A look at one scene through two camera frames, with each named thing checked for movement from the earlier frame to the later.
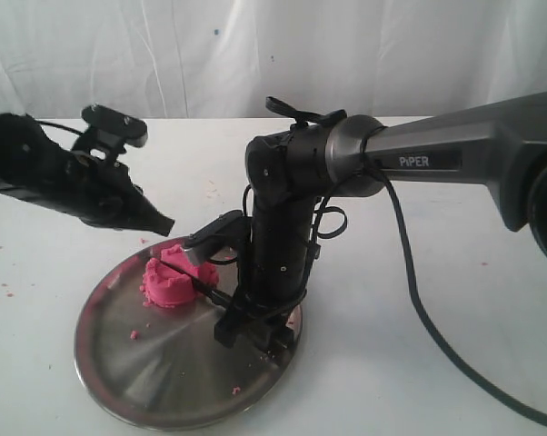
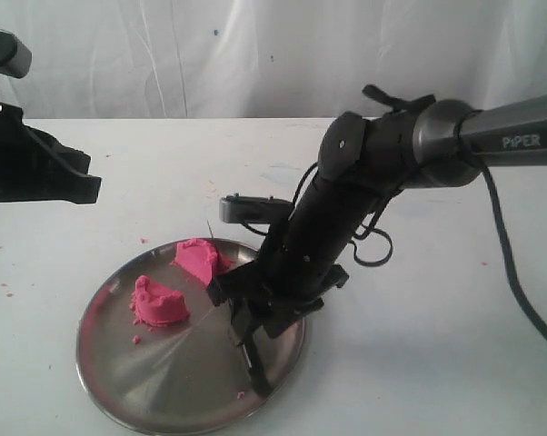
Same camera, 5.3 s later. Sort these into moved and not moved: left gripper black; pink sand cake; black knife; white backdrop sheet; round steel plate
Moved: left gripper black; pink sand cake; black knife
Not moved: round steel plate; white backdrop sheet
